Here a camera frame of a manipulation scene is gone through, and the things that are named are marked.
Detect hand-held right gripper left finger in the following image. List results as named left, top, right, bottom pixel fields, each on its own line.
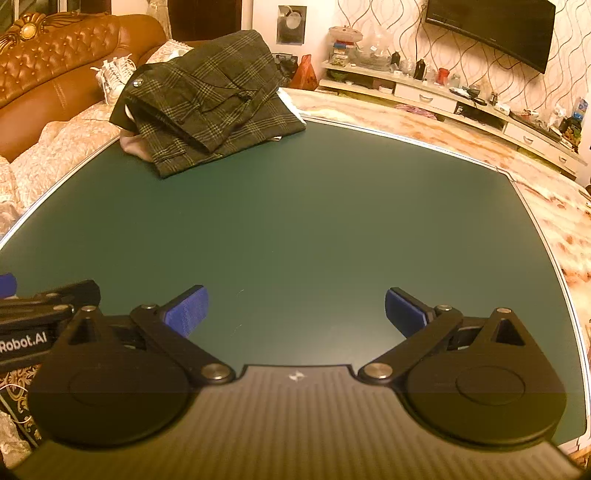
left=51, top=285, right=236, bottom=386

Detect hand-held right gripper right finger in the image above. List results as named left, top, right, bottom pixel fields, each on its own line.
left=358, top=287, right=528, bottom=386

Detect dark plaid pants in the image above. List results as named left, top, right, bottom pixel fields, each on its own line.
left=110, top=30, right=308, bottom=179

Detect patterned carpet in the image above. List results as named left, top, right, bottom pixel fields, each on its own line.
left=0, top=364, right=47, bottom=462

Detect beige lace sofa cover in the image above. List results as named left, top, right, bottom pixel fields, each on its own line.
left=0, top=99, right=123, bottom=227

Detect green table mat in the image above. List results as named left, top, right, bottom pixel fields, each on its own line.
left=0, top=115, right=578, bottom=448

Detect pink shirt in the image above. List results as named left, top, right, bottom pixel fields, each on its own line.
left=119, top=128, right=158, bottom=163

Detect brown tufted leather sofa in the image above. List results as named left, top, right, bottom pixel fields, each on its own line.
left=0, top=13, right=195, bottom=162

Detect white television cabinet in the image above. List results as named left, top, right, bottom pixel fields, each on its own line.
left=318, top=60, right=587, bottom=176

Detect white sneaker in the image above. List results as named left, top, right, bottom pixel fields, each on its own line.
left=112, top=54, right=137, bottom=85
left=91, top=59, right=125, bottom=106

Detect dark green package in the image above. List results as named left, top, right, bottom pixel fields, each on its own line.
left=561, top=115, right=583, bottom=145

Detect glass bowl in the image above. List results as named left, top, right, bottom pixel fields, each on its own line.
left=355, top=46, right=393, bottom=71

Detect orange plastic bag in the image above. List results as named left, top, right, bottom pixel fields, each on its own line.
left=289, top=54, right=318, bottom=90

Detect dark wooden door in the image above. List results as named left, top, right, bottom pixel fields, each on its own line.
left=168, top=0, right=252, bottom=44

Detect black flat television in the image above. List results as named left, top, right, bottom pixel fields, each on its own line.
left=425, top=0, right=557, bottom=73

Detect beige lace curtain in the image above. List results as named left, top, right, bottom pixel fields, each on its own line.
left=145, top=0, right=170, bottom=28

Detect white cable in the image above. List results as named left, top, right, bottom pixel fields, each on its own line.
left=0, top=382, right=33, bottom=424

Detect grey wall poster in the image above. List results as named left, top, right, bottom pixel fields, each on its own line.
left=277, top=6, right=308, bottom=45

